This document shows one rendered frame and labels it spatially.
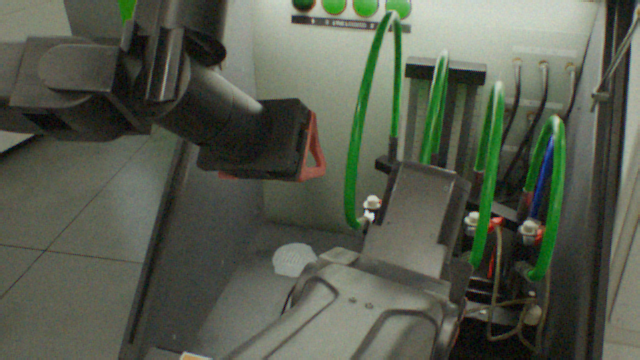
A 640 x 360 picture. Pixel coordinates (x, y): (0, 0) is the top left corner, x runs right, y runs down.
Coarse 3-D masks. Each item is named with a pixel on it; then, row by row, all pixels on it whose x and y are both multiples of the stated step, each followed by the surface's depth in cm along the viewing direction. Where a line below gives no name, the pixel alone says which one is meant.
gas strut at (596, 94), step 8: (632, 32) 68; (624, 40) 69; (624, 48) 70; (616, 56) 72; (616, 64) 73; (608, 72) 74; (600, 88) 77; (592, 96) 79; (600, 96) 78; (608, 96) 78; (592, 104) 79; (592, 112) 80
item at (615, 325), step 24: (624, 96) 79; (624, 120) 77; (624, 144) 75; (624, 168) 74; (624, 192) 74; (624, 216) 75; (624, 240) 76; (624, 264) 77; (624, 288) 78; (624, 312) 79; (624, 336) 81
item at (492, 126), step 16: (496, 96) 68; (496, 112) 66; (496, 128) 64; (480, 144) 86; (496, 144) 63; (480, 160) 88; (496, 160) 63; (480, 176) 89; (480, 208) 63; (480, 224) 63; (480, 240) 64; (464, 256) 77; (480, 256) 65
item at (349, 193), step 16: (384, 16) 70; (384, 32) 67; (400, 32) 82; (400, 48) 86; (368, 64) 63; (400, 64) 89; (368, 80) 62; (400, 80) 92; (368, 96) 62; (400, 96) 94; (352, 128) 61; (352, 144) 61; (352, 160) 61; (352, 176) 61; (352, 192) 62; (352, 208) 63; (352, 224) 66
